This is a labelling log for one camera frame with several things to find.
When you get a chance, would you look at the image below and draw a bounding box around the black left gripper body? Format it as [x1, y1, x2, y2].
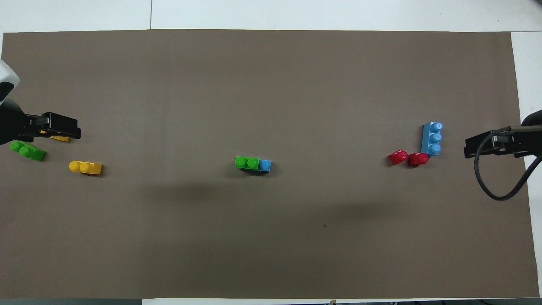
[0, 98, 27, 144]

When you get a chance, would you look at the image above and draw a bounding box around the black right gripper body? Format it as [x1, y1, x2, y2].
[525, 126, 542, 156]

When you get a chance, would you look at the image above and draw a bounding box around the green two-stud block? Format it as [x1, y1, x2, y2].
[10, 141, 46, 161]
[235, 156, 260, 171]

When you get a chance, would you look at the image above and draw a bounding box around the blue three-stud block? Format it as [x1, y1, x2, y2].
[237, 159, 271, 175]
[421, 122, 444, 158]

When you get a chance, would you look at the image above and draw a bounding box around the yellow two-stud block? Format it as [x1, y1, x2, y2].
[40, 130, 70, 142]
[69, 160, 103, 176]

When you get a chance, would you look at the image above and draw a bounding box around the brown table mat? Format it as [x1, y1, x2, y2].
[0, 29, 540, 299]

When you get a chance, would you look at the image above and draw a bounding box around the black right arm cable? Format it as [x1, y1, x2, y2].
[473, 126, 542, 201]

